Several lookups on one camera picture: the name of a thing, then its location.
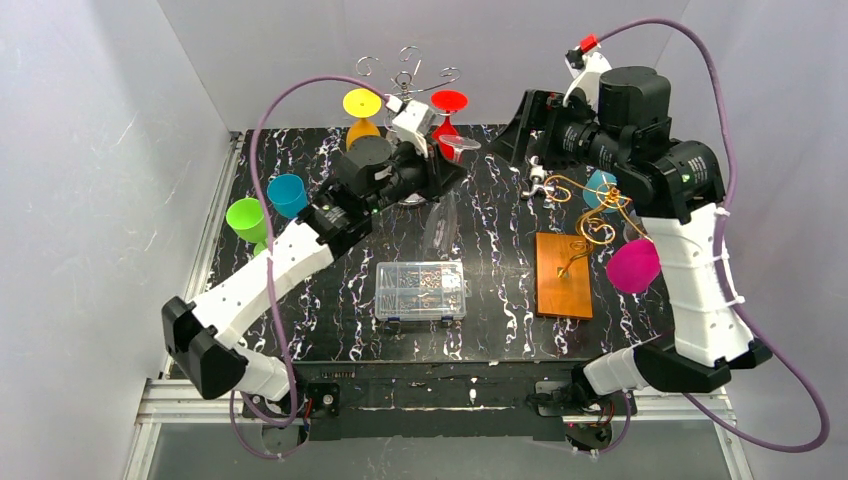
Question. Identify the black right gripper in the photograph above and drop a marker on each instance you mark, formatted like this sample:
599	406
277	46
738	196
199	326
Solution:
539	125

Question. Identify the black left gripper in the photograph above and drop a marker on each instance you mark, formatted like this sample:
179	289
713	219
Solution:
433	169

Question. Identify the clear glass wine glass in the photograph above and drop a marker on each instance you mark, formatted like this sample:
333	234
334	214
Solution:
441	228

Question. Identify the blue plastic wine glass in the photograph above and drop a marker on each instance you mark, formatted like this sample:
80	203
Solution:
597	187
287	194

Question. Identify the green plastic wine glass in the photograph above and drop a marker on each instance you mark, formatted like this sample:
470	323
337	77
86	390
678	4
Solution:
245	217

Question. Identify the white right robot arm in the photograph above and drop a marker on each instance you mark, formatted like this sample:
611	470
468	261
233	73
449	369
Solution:
616	119

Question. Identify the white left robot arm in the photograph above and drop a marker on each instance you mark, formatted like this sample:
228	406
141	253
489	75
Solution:
202	335

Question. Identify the red plastic wine glass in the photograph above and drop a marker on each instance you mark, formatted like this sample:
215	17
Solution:
449	102

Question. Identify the yellow plastic wine glass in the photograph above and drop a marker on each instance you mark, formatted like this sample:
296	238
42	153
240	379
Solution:
361	104

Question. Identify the orange wooden rack base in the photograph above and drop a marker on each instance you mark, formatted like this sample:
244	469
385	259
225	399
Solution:
563	280

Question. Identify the pink plastic wine glass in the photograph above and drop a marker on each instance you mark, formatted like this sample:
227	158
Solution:
634	266

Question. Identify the small silver metal fixture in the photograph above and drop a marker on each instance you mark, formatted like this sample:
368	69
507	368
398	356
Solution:
536	177

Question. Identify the clear plastic screw box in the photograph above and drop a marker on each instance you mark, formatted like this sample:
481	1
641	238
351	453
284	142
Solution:
425	291

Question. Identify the silver wire glass rack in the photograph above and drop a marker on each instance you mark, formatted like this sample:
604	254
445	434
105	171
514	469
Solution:
403	86

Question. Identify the gold wire glass rack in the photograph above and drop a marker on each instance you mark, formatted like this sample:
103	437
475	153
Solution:
590	226

